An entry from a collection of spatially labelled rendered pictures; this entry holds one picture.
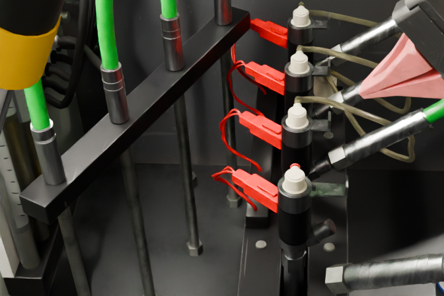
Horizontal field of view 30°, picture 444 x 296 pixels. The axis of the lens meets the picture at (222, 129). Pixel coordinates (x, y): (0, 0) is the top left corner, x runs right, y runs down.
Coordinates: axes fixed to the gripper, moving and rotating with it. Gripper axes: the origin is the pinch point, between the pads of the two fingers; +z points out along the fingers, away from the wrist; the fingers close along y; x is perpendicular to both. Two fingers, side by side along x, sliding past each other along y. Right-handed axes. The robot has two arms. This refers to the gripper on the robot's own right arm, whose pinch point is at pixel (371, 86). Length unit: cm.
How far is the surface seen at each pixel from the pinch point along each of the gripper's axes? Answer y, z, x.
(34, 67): 19.3, -15.5, 34.3
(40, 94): 15.7, 18.0, 6.5
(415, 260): -7.8, -0.2, 10.5
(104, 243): -5, 49, -9
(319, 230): -8.8, 13.0, 0.7
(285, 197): -3.7, 11.6, 2.3
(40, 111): 14.7, 19.3, 6.7
